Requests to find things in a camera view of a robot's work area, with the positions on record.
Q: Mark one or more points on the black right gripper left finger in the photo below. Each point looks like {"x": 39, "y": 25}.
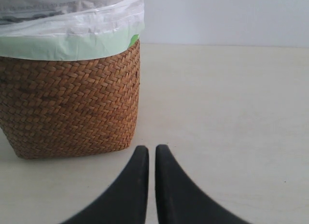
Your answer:
{"x": 125, "y": 200}

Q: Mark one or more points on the translucent white bin liner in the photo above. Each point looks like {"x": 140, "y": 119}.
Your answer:
{"x": 61, "y": 17}

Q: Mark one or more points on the woven brown wicker basket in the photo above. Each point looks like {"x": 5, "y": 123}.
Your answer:
{"x": 52, "y": 109}

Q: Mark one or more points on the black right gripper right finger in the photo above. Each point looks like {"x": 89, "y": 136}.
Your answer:
{"x": 179, "y": 200}

